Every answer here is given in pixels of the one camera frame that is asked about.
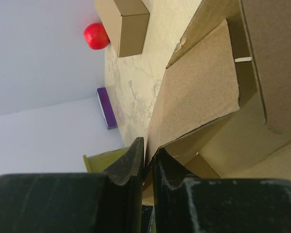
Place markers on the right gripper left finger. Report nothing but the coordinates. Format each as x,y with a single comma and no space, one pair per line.
106,202

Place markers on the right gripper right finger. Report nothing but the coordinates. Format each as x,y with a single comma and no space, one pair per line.
186,203

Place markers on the purple rectangular box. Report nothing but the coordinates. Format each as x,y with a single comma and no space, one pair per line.
106,108

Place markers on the small folded cardboard box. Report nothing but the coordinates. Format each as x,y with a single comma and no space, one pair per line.
125,22

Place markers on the olive green plastic bin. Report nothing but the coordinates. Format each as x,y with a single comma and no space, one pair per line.
99,162

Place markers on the red apple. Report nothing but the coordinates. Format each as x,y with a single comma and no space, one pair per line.
96,36

